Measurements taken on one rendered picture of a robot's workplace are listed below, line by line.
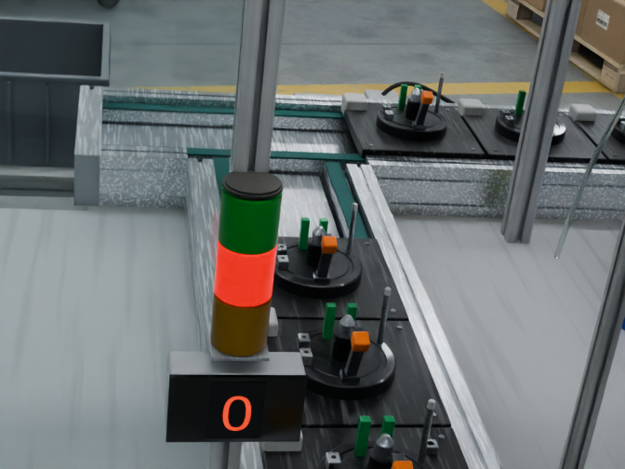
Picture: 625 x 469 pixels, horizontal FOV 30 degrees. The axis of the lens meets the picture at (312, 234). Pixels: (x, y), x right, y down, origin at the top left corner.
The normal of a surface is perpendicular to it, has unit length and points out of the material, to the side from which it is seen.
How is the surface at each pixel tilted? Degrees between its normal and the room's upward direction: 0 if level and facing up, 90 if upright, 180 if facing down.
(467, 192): 90
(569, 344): 0
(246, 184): 0
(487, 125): 0
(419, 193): 90
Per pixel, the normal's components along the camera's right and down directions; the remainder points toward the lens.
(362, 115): 0.11, -0.88
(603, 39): -0.95, 0.05
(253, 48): 0.15, 0.48
